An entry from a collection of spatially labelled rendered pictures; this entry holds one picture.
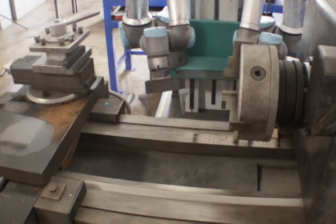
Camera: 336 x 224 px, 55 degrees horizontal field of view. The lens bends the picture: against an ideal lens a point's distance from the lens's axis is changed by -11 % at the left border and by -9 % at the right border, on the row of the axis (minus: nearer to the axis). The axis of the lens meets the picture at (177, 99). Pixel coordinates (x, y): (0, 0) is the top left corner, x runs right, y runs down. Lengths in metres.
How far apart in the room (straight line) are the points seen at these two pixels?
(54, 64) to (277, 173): 0.85
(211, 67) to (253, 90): 1.09
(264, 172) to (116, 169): 0.51
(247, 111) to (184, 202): 0.31
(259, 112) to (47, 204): 0.58
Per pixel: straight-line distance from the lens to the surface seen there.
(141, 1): 1.70
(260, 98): 0.81
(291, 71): 0.88
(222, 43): 1.97
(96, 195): 1.00
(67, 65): 1.14
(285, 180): 1.24
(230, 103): 0.87
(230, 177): 1.20
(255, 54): 0.85
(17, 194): 1.01
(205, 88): 2.19
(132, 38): 1.77
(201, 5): 1.99
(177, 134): 1.19
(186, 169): 1.22
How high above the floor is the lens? 1.55
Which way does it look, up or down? 31 degrees down
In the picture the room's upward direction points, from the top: 1 degrees counter-clockwise
